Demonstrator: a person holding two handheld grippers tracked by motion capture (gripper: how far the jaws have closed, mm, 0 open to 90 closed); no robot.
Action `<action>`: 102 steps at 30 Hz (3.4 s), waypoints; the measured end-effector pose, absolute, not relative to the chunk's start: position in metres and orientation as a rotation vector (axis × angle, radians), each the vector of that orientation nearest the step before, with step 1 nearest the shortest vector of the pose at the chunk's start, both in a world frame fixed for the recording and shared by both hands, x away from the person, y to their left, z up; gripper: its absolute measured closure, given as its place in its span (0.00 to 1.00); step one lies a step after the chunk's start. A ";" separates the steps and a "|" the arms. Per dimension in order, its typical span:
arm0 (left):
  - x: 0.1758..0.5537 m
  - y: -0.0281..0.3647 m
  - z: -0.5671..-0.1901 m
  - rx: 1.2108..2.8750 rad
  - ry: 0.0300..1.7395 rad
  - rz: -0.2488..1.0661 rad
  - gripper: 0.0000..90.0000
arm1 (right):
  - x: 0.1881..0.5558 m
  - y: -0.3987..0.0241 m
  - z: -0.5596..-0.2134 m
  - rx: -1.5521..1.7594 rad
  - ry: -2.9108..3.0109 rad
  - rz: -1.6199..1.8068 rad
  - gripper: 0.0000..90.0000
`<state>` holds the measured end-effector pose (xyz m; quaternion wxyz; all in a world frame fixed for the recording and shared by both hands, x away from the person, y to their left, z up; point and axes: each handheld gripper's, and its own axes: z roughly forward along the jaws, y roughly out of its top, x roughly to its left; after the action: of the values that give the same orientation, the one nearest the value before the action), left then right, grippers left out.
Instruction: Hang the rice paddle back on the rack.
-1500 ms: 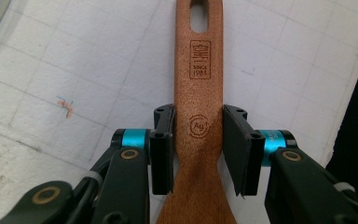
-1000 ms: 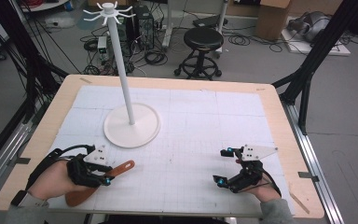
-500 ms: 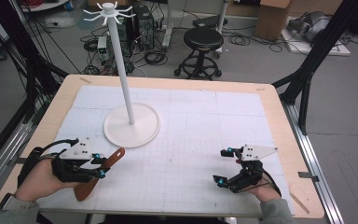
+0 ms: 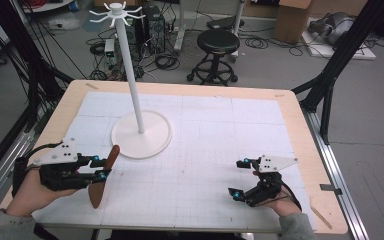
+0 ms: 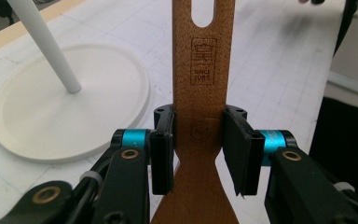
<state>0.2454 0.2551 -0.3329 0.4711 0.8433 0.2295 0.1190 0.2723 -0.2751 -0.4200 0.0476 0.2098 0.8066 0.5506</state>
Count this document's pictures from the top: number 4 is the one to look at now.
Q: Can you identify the white floor board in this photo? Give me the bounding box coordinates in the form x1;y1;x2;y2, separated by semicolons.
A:
301;29;378;61

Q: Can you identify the black round stool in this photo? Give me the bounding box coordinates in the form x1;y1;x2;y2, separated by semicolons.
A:
186;29;242;87

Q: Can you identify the black cable coil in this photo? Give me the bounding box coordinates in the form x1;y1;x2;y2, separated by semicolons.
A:
154;53;182;72
244;34;271;51

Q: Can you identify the metal bracket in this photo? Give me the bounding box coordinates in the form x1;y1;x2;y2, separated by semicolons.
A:
319;183;343;196

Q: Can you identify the person's left hand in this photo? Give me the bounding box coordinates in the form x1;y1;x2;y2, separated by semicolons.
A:
5;168;81;218

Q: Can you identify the black computer tower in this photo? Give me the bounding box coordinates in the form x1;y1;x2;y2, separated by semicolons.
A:
142;5;166;55

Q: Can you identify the cardboard box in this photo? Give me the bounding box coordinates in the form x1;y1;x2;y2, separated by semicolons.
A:
273;0;314;44

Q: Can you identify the aluminium rail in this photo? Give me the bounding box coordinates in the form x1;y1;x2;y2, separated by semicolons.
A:
0;129;36;219
301;108;370;240

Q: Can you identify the wooden rice spatula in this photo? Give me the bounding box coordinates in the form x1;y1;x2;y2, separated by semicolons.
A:
88;144;121;210

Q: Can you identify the person's right hand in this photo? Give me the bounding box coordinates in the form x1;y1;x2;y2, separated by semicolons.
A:
252;169;303;218

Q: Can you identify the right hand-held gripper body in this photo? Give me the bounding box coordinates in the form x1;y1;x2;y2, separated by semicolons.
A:
244;154;299;208

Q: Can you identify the black metal frame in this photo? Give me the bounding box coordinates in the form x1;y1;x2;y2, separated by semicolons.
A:
0;0;75;134
291;0;384;146

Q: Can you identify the white hook stand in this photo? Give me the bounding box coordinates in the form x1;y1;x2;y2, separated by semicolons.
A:
88;1;174;160

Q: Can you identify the grey bag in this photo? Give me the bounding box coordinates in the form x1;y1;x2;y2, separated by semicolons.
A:
308;12;356;46

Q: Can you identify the white grid mat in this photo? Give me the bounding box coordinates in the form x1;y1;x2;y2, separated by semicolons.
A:
31;90;318;233

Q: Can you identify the white power supply unit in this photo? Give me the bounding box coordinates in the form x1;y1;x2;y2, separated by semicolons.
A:
104;38;117;66

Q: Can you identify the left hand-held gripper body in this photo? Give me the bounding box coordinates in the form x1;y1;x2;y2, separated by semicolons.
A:
32;137;96;192

